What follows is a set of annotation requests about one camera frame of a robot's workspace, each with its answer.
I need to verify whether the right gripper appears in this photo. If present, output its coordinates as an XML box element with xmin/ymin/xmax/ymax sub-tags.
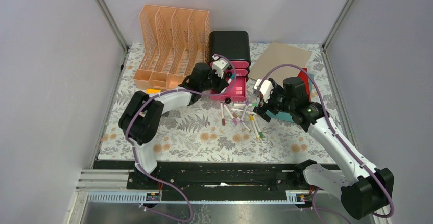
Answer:
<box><xmin>253</xmin><ymin>83</ymin><xmax>295</xmax><ymax>123</ymax></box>

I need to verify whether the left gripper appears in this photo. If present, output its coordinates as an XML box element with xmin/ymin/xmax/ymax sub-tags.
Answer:
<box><xmin>200</xmin><ymin>67</ymin><xmax>228</xmax><ymax>94</ymax></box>

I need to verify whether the yellow cap white marker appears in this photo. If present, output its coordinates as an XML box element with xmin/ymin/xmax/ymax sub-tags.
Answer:
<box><xmin>249</xmin><ymin>114</ymin><xmax>261</xmax><ymax>140</ymax></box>

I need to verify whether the purple cap white marker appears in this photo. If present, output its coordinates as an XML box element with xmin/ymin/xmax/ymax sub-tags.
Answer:
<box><xmin>240</xmin><ymin>100</ymin><xmax>250</xmax><ymax>121</ymax></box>

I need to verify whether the green cap white marker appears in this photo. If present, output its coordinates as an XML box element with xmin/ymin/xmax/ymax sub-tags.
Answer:
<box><xmin>252</xmin><ymin>115</ymin><xmax>265</xmax><ymax>139</ymax></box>

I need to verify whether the pink cap white marker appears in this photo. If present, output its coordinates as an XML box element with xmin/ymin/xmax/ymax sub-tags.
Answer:
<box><xmin>223</xmin><ymin>104</ymin><xmax>238</xmax><ymax>125</ymax></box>

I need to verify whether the teal cap white marker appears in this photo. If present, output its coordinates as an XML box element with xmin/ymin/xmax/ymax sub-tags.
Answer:
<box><xmin>221</xmin><ymin>74</ymin><xmax>236</xmax><ymax>93</ymax></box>

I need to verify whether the pink bottom drawer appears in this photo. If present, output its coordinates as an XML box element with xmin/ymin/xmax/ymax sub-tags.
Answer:
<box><xmin>210</xmin><ymin>77</ymin><xmax>248</xmax><ymax>104</ymax></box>

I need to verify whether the pink drawer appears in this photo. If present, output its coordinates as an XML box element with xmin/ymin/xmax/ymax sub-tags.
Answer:
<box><xmin>233</xmin><ymin>68</ymin><xmax>250</xmax><ymax>77</ymax></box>
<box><xmin>231</xmin><ymin>60</ymin><xmax>251</xmax><ymax>69</ymax></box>
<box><xmin>210</xmin><ymin>77</ymin><xmax>248</xmax><ymax>104</ymax></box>

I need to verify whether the pink top drawer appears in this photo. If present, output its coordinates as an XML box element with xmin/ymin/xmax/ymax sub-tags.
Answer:
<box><xmin>231</xmin><ymin>60</ymin><xmax>251</xmax><ymax>69</ymax></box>

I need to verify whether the black drawer cabinet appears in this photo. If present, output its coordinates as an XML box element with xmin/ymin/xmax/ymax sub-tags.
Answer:
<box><xmin>208</xmin><ymin>30</ymin><xmax>251</xmax><ymax>63</ymax></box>

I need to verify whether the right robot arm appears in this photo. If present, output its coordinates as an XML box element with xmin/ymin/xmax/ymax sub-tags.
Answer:
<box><xmin>253</xmin><ymin>77</ymin><xmax>394</xmax><ymax>220</ymax></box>

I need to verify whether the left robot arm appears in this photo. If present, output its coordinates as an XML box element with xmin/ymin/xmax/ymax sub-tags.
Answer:
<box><xmin>118</xmin><ymin>60</ymin><xmax>230</xmax><ymax>189</ymax></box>

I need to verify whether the teal folder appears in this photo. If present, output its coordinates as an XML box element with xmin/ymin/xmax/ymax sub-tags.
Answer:
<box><xmin>267</xmin><ymin>81</ymin><xmax>312</xmax><ymax>123</ymax></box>

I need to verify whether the peach plastic file organizer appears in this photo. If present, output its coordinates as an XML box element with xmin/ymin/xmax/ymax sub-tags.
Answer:
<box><xmin>133</xmin><ymin>5</ymin><xmax>211</xmax><ymax>91</ymax></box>

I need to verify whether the floral table mat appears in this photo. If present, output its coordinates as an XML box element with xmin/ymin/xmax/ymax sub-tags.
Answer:
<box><xmin>97</xmin><ymin>43</ymin><xmax>333</xmax><ymax>164</ymax></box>

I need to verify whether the red folder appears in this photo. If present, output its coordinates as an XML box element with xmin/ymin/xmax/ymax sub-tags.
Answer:
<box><xmin>298</xmin><ymin>67</ymin><xmax>311</xmax><ymax>97</ymax></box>

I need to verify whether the yellow plastic block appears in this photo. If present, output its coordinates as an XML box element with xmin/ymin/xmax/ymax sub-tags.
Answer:
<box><xmin>146</xmin><ymin>89</ymin><xmax>161</xmax><ymax>94</ymax></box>

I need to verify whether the beige cardboard sheet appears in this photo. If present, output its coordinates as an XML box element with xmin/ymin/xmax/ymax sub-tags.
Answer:
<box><xmin>249</xmin><ymin>42</ymin><xmax>313</xmax><ymax>80</ymax></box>

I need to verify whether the black mounting rail base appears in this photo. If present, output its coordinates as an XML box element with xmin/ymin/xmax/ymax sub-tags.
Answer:
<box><xmin>93</xmin><ymin>160</ymin><xmax>315</xmax><ymax>201</ymax></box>

